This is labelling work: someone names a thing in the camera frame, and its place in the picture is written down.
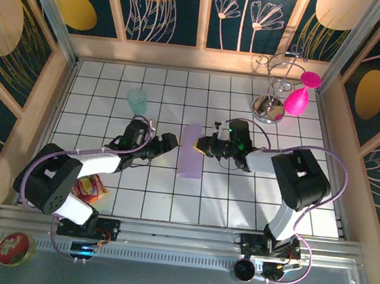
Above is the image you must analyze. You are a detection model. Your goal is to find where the purple paper sheet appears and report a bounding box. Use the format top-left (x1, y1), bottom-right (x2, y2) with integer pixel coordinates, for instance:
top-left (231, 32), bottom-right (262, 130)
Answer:
top-left (176, 121), bottom-right (209, 182)

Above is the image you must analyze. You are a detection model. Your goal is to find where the teal translucent plastic cup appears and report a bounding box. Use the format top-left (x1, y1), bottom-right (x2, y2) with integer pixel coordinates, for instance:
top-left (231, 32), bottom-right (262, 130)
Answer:
top-left (125, 87), bottom-right (150, 117)

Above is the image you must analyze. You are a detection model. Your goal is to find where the colourful snack bag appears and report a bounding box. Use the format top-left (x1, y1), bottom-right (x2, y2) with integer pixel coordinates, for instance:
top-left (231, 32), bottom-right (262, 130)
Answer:
top-left (70, 172), bottom-right (111, 207)

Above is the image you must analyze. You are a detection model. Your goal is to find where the pink plastic wine glass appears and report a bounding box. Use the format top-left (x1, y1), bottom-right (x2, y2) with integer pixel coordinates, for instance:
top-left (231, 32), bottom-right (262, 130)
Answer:
top-left (282, 68), bottom-right (324, 120)

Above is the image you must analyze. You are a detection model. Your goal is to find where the black round cup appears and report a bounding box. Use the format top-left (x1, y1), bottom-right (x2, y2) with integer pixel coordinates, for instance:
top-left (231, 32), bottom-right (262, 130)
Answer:
top-left (231, 257), bottom-right (258, 283)

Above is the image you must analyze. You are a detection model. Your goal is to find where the red round floral tin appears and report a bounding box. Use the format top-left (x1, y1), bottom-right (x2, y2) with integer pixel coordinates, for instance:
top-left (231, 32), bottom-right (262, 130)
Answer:
top-left (0, 229), bottom-right (39, 271)

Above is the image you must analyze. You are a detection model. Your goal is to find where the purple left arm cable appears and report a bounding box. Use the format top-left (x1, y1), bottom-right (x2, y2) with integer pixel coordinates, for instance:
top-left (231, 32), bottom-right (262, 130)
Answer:
top-left (11, 103), bottom-right (159, 269)

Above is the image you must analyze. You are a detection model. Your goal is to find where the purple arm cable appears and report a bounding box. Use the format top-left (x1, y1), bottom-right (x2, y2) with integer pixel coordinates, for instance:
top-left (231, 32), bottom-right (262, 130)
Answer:
top-left (11, 103), bottom-right (159, 269)
top-left (206, 117), bottom-right (355, 284)

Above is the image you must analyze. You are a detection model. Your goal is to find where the chrome wire glass stand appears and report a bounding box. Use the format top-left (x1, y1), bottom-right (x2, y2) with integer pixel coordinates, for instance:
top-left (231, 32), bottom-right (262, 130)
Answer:
top-left (244, 41), bottom-right (310, 129)

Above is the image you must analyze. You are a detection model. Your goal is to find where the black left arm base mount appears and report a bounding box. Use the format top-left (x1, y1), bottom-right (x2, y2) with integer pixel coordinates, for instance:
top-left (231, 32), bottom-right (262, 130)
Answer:
top-left (56, 211), bottom-right (122, 243)

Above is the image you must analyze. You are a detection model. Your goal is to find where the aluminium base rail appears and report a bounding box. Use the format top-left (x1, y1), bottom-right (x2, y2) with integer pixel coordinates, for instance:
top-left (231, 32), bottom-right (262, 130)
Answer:
top-left (0, 198), bottom-right (366, 274)

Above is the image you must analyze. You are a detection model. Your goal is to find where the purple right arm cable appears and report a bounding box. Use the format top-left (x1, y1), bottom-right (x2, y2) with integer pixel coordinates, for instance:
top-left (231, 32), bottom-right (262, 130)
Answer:
top-left (206, 117), bottom-right (355, 284)

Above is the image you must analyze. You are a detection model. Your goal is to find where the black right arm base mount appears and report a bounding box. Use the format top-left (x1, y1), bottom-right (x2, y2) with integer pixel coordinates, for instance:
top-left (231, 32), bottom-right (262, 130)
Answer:
top-left (237, 231), bottom-right (304, 264)

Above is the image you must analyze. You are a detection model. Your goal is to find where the slotted metal cable duct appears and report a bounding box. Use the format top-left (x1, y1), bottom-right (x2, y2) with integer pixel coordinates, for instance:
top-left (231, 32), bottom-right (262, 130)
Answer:
top-left (29, 235), bottom-right (242, 276)

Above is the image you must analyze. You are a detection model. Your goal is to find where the aluminium frame post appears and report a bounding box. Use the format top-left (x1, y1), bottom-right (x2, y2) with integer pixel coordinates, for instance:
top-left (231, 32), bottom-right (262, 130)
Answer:
top-left (319, 0), bottom-right (380, 100)
top-left (8, 0), bottom-right (87, 67)

